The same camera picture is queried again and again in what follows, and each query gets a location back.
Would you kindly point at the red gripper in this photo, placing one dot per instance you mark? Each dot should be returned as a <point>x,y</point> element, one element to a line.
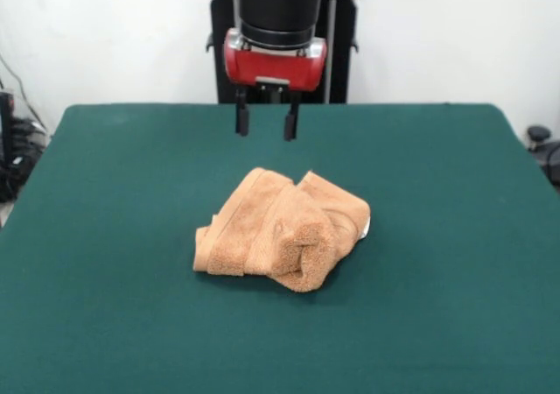
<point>271,68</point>

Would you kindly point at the tan terry cloth towel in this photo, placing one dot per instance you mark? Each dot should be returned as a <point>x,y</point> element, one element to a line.
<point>262,227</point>

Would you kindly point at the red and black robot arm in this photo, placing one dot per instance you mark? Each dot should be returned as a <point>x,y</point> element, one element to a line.
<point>275,4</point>

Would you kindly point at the dark green table cloth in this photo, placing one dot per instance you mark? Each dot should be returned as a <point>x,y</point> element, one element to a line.
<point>131,236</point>

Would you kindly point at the grey wheeled floor base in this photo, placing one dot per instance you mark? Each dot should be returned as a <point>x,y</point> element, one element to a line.
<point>539,133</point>

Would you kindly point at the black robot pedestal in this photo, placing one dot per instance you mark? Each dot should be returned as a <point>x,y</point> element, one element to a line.
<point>343,74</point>

